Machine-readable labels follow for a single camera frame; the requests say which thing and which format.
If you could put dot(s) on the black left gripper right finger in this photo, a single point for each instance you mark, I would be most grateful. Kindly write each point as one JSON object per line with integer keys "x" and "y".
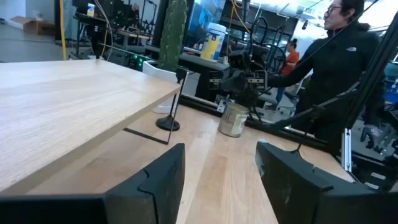
{"x": 295, "y": 193}

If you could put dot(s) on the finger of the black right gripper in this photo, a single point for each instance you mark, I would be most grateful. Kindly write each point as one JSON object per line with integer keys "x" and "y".
{"x": 251, "y": 98}
{"x": 234, "y": 82}

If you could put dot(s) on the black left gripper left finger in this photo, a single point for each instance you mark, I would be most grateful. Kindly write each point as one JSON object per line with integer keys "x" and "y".
{"x": 155, "y": 193}

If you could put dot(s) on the scented candle tin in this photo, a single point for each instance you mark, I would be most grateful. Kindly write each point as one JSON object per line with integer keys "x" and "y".
{"x": 233, "y": 123}

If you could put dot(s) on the person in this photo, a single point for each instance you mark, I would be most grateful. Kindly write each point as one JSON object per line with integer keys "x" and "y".
{"x": 335, "y": 68}
{"x": 290, "y": 60}

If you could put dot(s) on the grey desk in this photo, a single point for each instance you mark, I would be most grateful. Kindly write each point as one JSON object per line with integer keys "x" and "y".
{"x": 199, "y": 62}

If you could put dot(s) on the white yellow tub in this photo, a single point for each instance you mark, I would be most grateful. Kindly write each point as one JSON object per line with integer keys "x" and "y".
{"x": 213, "y": 43}

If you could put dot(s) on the computer monitor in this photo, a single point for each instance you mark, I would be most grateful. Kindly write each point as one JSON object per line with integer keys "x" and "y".
{"x": 202, "y": 15}

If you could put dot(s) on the white hexagonal plant pot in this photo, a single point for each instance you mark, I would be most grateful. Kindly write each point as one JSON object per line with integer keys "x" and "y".
{"x": 158, "y": 74}

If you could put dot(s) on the green cactus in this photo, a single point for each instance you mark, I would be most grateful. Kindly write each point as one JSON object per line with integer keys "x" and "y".
{"x": 172, "y": 34}

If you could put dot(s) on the black electronics box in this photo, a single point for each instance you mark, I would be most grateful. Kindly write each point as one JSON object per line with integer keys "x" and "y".
{"x": 124, "y": 60}

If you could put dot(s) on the wooden shelf riser black legs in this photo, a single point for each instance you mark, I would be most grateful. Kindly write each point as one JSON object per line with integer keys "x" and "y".
{"x": 77, "y": 109}

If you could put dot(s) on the cardboard box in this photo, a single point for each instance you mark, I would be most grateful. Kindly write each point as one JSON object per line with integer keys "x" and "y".
{"x": 37, "y": 27}

